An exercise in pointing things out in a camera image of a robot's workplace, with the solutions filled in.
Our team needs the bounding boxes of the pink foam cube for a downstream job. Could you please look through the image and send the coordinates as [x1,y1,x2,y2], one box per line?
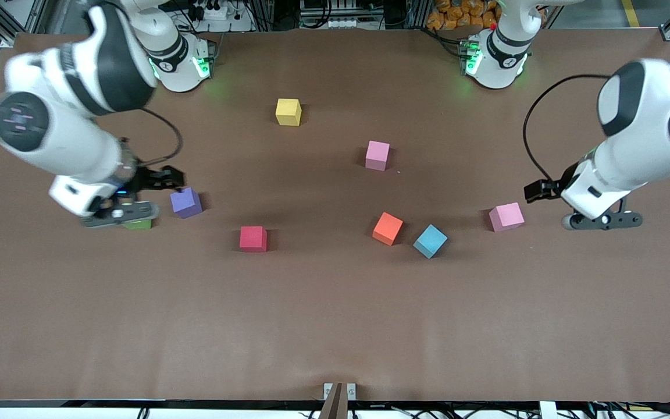
[365,141,390,172]
[489,203,525,232]

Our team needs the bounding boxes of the red foam cube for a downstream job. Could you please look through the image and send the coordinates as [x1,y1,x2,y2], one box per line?
[240,226,268,253]

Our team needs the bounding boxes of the orange lumpy pile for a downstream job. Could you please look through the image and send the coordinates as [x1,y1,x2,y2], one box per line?
[426,0,501,31]

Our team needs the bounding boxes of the blue foam cube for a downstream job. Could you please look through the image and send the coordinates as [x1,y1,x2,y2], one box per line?
[413,224,448,259]

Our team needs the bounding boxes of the brown paper table cover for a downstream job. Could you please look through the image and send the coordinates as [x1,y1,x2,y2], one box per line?
[0,29,670,402]

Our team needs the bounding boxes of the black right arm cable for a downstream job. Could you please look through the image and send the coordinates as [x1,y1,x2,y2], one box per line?
[136,108,184,168]

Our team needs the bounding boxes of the black cable bundle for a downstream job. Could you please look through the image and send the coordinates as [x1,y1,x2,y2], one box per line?
[591,391,670,419]

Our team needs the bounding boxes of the brown wedge post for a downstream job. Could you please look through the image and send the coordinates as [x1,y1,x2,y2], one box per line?
[318,382,348,419]

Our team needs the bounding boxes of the metal table edge bracket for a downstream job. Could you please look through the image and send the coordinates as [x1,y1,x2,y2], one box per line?
[323,382,357,402]

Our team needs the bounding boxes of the yellow foam cube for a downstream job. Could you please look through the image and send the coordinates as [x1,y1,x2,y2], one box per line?
[276,98,302,127]

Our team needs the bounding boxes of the purple foam cube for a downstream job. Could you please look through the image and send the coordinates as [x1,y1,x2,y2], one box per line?
[170,187,203,219]

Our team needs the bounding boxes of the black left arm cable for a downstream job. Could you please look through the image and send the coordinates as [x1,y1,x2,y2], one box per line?
[522,73,612,182]

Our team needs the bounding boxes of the orange foam cube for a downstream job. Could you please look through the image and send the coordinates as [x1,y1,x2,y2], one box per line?
[372,212,404,246]

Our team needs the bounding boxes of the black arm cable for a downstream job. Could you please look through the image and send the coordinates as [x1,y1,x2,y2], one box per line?
[136,108,184,168]
[522,73,612,182]

